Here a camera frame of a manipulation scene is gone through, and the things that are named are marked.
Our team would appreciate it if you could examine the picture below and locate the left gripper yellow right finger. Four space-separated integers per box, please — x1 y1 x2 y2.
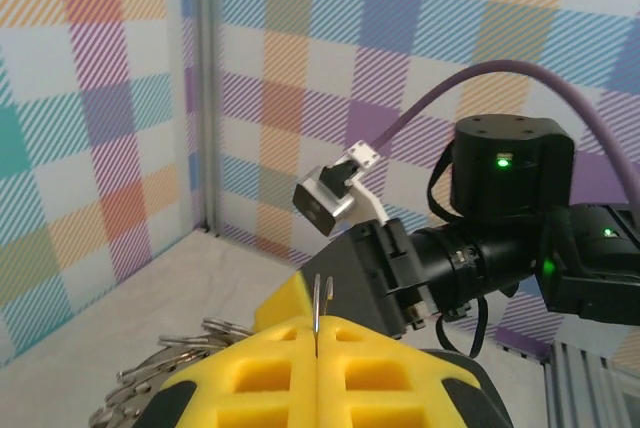
318 315 515 428

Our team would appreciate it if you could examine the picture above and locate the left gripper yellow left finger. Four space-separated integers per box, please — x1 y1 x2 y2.
142 320 321 428

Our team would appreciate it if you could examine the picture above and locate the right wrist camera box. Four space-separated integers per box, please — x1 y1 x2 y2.
292 140 391 238

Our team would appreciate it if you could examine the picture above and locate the right gripper thin black wire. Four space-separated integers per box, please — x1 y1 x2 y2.
426 146 490 360

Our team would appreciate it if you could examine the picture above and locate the right aluminium side rail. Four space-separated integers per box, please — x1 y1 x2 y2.
543 340 640 428

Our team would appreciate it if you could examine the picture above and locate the right aluminium frame post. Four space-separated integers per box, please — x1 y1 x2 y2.
192 0 224 240

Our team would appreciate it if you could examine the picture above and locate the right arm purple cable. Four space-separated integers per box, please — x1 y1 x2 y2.
370 60 640 209

